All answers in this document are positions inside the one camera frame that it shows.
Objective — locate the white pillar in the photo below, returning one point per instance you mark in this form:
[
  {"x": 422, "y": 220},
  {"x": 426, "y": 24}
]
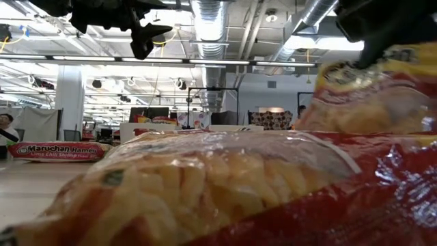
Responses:
[{"x": 70, "y": 102}]

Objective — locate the long beam with light strips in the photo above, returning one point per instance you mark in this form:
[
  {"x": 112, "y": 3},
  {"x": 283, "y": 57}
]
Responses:
[{"x": 218, "y": 62}]

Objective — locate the person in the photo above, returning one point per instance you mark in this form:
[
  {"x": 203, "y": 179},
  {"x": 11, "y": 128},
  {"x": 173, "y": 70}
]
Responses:
[
  {"x": 6, "y": 123},
  {"x": 302, "y": 109}
]

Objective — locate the round ceiling lamp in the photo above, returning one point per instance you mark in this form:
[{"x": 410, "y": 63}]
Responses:
[{"x": 271, "y": 15}]

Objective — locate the white plastic bin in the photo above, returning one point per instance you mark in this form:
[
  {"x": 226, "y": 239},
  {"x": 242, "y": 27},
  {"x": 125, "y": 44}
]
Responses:
[
  {"x": 128, "y": 131},
  {"x": 225, "y": 127}
]

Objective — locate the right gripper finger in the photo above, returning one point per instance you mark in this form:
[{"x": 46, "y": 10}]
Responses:
[{"x": 370, "y": 54}]

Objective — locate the dotted patterned cloth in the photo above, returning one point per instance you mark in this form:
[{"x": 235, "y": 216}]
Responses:
[{"x": 273, "y": 119}]

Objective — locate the square wall vent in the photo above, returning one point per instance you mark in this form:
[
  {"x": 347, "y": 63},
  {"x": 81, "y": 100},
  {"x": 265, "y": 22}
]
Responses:
[{"x": 271, "y": 84}]

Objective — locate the black hanging lamp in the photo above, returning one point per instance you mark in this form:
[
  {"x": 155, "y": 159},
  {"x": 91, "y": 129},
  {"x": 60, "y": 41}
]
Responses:
[
  {"x": 183, "y": 85},
  {"x": 97, "y": 83}
]

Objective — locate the black ceiling device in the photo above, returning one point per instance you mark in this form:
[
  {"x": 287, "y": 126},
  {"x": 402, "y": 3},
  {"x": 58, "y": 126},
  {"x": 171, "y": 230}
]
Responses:
[{"x": 4, "y": 32}]

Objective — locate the grey cloth screen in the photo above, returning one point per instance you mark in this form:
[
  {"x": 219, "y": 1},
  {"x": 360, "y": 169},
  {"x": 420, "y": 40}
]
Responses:
[{"x": 37, "y": 124}]

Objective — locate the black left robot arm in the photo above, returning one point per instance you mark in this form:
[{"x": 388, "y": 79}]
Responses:
[{"x": 51, "y": 7}]

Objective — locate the black monitor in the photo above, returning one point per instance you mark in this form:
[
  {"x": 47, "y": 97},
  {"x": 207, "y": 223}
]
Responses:
[{"x": 157, "y": 112}]

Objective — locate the green Maruchan ramen pack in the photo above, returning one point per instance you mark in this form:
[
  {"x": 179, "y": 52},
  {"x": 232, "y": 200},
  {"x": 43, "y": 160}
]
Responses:
[{"x": 58, "y": 152}]

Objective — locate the black frame stand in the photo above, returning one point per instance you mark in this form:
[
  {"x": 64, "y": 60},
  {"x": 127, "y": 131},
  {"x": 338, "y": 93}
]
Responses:
[
  {"x": 305, "y": 93},
  {"x": 213, "y": 89}
]

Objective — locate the red Maruchan ramen pack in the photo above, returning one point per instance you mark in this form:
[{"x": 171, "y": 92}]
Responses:
[
  {"x": 368, "y": 102},
  {"x": 164, "y": 120},
  {"x": 222, "y": 191}
]

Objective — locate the floral patterned cloth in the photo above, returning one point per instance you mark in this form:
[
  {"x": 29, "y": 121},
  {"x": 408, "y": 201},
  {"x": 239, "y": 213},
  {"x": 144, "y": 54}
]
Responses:
[{"x": 196, "y": 121}]

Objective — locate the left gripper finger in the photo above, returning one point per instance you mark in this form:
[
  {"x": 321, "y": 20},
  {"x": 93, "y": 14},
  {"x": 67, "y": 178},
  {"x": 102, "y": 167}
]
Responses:
[
  {"x": 153, "y": 31},
  {"x": 141, "y": 49}
]

